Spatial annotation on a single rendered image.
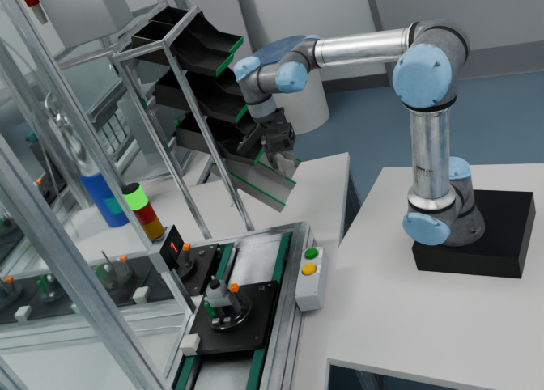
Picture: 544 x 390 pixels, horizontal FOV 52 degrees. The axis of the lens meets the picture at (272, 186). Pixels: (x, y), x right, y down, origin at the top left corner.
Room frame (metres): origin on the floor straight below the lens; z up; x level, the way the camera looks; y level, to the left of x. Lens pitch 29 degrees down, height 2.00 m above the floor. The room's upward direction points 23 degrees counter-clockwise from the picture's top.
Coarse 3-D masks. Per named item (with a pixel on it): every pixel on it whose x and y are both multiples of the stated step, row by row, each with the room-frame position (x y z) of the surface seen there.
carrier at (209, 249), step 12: (180, 252) 1.67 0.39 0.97; (192, 252) 1.64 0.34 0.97; (216, 252) 1.59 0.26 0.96; (180, 264) 1.57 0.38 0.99; (192, 264) 1.54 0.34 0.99; (204, 264) 1.54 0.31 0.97; (180, 276) 1.50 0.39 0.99; (192, 276) 1.51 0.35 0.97; (204, 276) 1.48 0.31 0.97; (192, 288) 1.44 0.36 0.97; (204, 288) 1.44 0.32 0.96
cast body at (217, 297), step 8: (216, 280) 1.26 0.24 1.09; (208, 288) 1.25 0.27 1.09; (216, 288) 1.24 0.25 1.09; (224, 288) 1.25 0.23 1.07; (208, 296) 1.24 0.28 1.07; (216, 296) 1.23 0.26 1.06; (224, 296) 1.23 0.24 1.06; (232, 296) 1.24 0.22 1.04; (216, 304) 1.24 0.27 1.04; (224, 304) 1.23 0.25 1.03
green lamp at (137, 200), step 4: (140, 188) 1.33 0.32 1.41; (136, 192) 1.32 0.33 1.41; (140, 192) 1.33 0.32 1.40; (124, 196) 1.33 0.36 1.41; (128, 196) 1.32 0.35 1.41; (132, 196) 1.31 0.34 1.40; (136, 196) 1.32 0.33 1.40; (140, 196) 1.32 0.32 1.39; (144, 196) 1.33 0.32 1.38; (128, 200) 1.32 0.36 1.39; (132, 200) 1.32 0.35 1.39; (136, 200) 1.32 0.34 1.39; (140, 200) 1.32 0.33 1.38; (144, 200) 1.33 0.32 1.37; (132, 204) 1.32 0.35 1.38; (136, 204) 1.31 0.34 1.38; (140, 204) 1.32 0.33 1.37; (144, 204) 1.32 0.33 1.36; (132, 208) 1.32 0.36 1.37; (136, 208) 1.32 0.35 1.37; (140, 208) 1.32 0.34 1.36
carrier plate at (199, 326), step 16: (240, 288) 1.35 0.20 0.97; (256, 288) 1.32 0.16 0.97; (272, 288) 1.29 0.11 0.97; (256, 304) 1.25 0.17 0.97; (272, 304) 1.23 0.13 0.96; (256, 320) 1.19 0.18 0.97; (208, 336) 1.21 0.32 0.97; (224, 336) 1.18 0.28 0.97; (240, 336) 1.16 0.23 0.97; (256, 336) 1.13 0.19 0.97; (208, 352) 1.16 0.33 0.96; (224, 352) 1.14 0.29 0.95
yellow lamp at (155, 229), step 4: (156, 216) 1.34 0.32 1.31; (156, 220) 1.33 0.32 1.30; (140, 224) 1.33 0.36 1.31; (148, 224) 1.32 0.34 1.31; (152, 224) 1.32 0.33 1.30; (156, 224) 1.32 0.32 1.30; (160, 224) 1.33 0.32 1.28; (144, 228) 1.32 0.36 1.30; (148, 228) 1.32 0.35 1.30; (152, 228) 1.32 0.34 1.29; (156, 228) 1.32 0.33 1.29; (160, 228) 1.33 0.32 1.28; (148, 232) 1.32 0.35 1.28; (152, 232) 1.32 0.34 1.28; (156, 232) 1.32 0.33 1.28; (160, 232) 1.32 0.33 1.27; (148, 236) 1.32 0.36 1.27; (152, 236) 1.32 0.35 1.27; (156, 236) 1.32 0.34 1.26
